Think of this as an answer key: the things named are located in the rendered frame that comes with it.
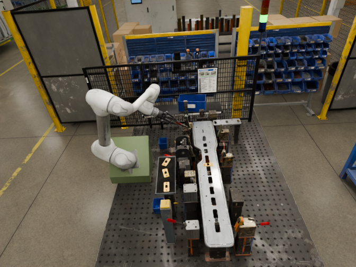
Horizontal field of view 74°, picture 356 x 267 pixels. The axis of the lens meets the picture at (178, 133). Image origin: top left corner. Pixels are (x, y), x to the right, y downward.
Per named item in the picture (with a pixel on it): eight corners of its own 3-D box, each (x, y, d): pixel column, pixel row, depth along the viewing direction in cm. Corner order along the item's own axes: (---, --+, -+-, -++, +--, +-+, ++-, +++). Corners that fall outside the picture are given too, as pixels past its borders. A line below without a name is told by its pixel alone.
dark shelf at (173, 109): (222, 113, 264) (222, 110, 262) (142, 118, 267) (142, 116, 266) (220, 103, 282) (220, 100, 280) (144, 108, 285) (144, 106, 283)
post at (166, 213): (176, 244, 180) (170, 210, 153) (166, 245, 180) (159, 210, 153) (176, 234, 186) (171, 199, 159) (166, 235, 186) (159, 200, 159)
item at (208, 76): (217, 92, 273) (217, 67, 254) (197, 94, 274) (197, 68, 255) (216, 91, 275) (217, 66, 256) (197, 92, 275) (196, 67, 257)
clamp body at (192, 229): (202, 258, 170) (201, 231, 148) (186, 259, 171) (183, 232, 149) (201, 245, 178) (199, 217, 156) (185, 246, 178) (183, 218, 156)
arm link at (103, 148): (109, 167, 214) (88, 157, 217) (119, 153, 225) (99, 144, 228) (106, 104, 157) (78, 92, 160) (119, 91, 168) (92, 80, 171)
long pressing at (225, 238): (239, 246, 146) (240, 245, 145) (203, 248, 147) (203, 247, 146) (212, 121, 256) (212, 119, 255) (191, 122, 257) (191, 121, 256)
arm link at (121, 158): (131, 171, 220) (125, 172, 199) (114, 163, 222) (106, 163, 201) (139, 156, 222) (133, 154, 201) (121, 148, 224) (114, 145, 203)
